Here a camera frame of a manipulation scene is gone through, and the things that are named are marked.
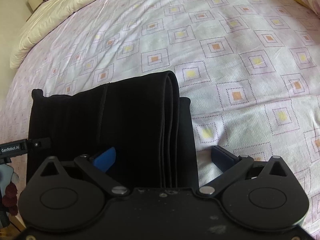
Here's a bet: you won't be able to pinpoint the cream white duvet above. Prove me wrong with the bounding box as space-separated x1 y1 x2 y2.
9 0 95 69

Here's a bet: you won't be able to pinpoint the pink patterned bed sheet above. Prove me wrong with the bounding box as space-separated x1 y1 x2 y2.
1 0 319 239

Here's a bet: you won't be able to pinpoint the black pants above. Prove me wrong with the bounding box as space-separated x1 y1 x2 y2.
27 71 199 189

